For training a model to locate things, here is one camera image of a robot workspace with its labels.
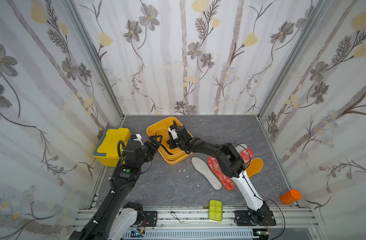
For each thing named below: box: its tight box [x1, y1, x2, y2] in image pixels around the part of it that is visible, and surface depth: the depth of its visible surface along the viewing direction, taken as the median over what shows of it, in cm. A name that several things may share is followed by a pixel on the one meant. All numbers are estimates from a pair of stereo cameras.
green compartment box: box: [209, 199, 223, 222], surface depth 78 cm
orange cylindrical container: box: [280, 189, 302, 205], surface depth 75 cm
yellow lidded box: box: [94, 127, 132, 167], surface depth 90 cm
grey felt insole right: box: [231, 142, 248, 156], surface depth 103 cm
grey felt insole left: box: [191, 156, 223, 190], surface depth 92 cm
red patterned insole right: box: [240, 148, 254, 164], surface depth 98 cm
